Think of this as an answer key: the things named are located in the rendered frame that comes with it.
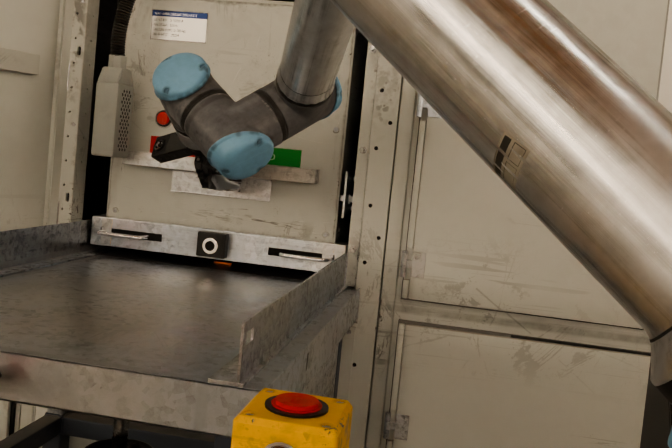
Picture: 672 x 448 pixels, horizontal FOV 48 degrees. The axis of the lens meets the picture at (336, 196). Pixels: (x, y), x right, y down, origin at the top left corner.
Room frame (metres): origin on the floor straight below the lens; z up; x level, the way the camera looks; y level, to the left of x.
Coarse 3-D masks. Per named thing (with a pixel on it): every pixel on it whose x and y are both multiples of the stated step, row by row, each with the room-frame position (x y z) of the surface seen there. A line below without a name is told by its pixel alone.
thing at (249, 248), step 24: (96, 216) 1.58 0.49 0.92; (96, 240) 1.58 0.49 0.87; (120, 240) 1.57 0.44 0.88; (144, 240) 1.56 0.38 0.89; (168, 240) 1.55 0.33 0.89; (192, 240) 1.55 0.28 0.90; (240, 240) 1.53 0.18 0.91; (264, 240) 1.52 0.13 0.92; (288, 240) 1.51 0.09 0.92; (264, 264) 1.52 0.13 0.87; (288, 264) 1.51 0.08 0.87; (312, 264) 1.50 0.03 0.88
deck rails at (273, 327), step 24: (0, 240) 1.28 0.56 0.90; (24, 240) 1.35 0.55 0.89; (48, 240) 1.43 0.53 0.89; (72, 240) 1.52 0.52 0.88; (0, 264) 1.29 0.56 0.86; (24, 264) 1.35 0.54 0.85; (48, 264) 1.38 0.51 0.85; (336, 264) 1.34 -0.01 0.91; (312, 288) 1.14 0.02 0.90; (336, 288) 1.37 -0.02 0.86; (264, 312) 0.87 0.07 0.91; (288, 312) 0.99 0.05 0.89; (312, 312) 1.16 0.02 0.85; (264, 336) 0.88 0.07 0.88; (288, 336) 1.01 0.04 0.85; (240, 360) 0.79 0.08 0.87; (264, 360) 0.89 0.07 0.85; (240, 384) 0.79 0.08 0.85
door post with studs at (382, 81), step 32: (384, 64) 1.45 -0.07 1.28; (384, 96) 1.45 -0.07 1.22; (384, 128) 1.45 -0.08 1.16; (384, 160) 1.45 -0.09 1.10; (384, 192) 1.45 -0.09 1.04; (352, 224) 1.46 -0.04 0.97; (384, 224) 1.45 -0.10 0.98; (352, 256) 1.46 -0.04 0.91; (352, 384) 1.45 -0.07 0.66; (352, 416) 1.45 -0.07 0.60
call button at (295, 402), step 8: (272, 400) 0.59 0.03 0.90; (280, 400) 0.58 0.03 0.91; (288, 400) 0.58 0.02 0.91; (296, 400) 0.58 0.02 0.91; (304, 400) 0.58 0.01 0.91; (312, 400) 0.59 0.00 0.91; (280, 408) 0.57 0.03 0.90; (288, 408) 0.57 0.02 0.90; (296, 408) 0.57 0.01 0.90; (304, 408) 0.57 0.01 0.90; (312, 408) 0.57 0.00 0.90; (320, 408) 0.58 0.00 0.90
